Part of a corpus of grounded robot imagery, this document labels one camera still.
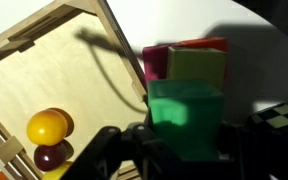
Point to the dark red ball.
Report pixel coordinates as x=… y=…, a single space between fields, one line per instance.
x=50 y=157

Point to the wooden crate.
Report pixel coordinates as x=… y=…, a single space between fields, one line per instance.
x=50 y=70

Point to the green block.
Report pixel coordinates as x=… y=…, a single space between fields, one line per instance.
x=184 y=115

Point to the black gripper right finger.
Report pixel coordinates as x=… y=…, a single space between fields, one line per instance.
x=239 y=153

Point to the pink orange multicoloured block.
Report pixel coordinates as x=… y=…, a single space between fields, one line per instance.
x=197 y=65

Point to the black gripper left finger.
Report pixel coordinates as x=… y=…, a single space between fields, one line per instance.
x=117 y=156

